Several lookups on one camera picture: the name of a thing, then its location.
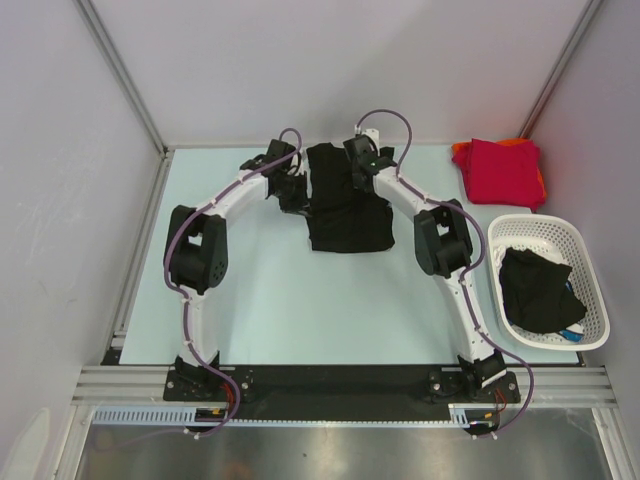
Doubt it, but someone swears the black t shirt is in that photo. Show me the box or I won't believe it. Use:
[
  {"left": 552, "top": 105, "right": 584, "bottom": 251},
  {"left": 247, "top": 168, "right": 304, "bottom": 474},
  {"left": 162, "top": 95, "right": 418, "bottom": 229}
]
[
  {"left": 306, "top": 143, "right": 395, "bottom": 254},
  {"left": 499, "top": 248, "right": 587, "bottom": 334}
]

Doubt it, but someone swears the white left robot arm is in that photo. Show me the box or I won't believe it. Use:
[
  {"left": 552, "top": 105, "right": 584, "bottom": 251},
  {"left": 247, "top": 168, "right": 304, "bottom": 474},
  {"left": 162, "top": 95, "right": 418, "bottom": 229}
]
[{"left": 163, "top": 137, "right": 305, "bottom": 402}]

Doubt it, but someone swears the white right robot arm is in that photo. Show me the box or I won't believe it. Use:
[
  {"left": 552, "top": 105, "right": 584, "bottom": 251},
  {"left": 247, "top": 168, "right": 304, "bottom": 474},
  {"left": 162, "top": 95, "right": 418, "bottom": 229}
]
[{"left": 343, "top": 127, "right": 506, "bottom": 401}]

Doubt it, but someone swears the folded red t shirt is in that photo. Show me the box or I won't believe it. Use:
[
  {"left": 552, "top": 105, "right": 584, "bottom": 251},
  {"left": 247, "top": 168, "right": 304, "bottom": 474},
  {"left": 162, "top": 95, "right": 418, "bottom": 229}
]
[{"left": 451, "top": 138, "right": 545, "bottom": 211}]

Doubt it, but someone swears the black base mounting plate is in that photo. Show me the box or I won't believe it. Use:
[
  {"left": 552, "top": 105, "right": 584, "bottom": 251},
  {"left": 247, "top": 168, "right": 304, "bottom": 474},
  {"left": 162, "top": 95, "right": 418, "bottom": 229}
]
[{"left": 163, "top": 365, "right": 521, "bottom": 422}]

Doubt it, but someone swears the white plastic laundry basket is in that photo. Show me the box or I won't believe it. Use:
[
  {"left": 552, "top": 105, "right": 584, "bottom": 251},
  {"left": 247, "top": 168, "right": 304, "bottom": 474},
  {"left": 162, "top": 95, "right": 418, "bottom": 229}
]
[{"left": 486, "top": 214, "right": 611, "bottom": 352}]

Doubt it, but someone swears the black t shirt in basket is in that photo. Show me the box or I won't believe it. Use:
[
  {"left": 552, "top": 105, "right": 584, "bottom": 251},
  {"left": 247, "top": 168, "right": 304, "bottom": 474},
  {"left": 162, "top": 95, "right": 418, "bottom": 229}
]
[{"left": 499, "top": 248, "right": 587, "bottom": 334}]

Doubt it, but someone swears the blue white garment in basket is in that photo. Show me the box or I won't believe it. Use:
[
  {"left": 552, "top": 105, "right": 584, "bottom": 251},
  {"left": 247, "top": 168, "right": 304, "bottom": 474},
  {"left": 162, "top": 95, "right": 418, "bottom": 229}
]
[{"left": 559, "top": 281, "right": 587, "bottom": 342}]

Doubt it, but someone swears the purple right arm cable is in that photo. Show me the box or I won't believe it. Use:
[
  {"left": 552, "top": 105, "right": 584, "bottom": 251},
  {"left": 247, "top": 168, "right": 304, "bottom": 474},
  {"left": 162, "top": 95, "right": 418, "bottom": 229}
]
[{"left": 355, "top": 108, "right": 536, "bottom": 441}]

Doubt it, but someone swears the left aluminium corner post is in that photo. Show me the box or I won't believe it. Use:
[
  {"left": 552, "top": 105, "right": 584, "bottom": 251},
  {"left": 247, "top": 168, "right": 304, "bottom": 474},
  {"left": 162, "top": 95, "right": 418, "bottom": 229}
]
[{"left": 74, "top": 0, "right": 169, "bottom": 156}]

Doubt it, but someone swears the aluminium corner post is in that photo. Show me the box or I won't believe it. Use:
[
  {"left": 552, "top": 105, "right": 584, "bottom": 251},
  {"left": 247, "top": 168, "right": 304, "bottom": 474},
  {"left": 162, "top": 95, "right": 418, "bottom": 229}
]
[
  {"left": 74, "top": 0, "right": 169, "bottom": 156},
  {"left": 518, "top": 0, "right": 607, "bottom": 138}
]

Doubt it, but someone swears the right aluminium corner post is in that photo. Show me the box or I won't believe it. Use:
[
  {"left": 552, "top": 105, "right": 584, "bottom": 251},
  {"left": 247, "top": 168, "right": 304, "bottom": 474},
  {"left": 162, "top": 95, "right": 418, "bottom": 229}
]
[{"left": 518, "top": 0, "right": 607, "bottom": 138}]

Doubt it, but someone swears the white slotted cable duct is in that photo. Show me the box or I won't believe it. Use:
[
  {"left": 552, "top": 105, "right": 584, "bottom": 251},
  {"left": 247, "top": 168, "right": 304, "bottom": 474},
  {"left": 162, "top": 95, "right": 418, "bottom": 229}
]
[{"left": 93, "top": 406, "right": 228, "bottom": 427}]

